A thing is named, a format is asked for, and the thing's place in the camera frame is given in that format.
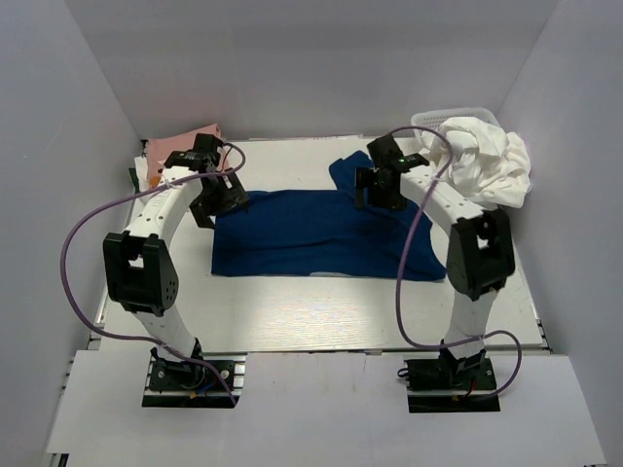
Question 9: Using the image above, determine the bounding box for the blue t-shirt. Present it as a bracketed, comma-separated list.
[211, 151, 419, 279]

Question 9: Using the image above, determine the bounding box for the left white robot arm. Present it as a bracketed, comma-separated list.
[103, 133, 249, 388]

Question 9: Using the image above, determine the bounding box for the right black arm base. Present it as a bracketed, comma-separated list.
[397, 358, 500, 413]

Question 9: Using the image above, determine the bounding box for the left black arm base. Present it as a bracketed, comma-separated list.
[141, 354, 245, 409]

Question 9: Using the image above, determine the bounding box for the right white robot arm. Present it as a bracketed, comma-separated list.
[355, 134, 516, 388]

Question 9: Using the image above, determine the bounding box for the crumpled white t-shirts pile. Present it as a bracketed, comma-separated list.
[421, 116, 531, 208]

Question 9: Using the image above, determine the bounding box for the folded pink t-shirt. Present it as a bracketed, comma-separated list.
[146, 124, 222, 184]

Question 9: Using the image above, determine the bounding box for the white plastic basket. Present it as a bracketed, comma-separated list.
[411, 107, 500, 149]

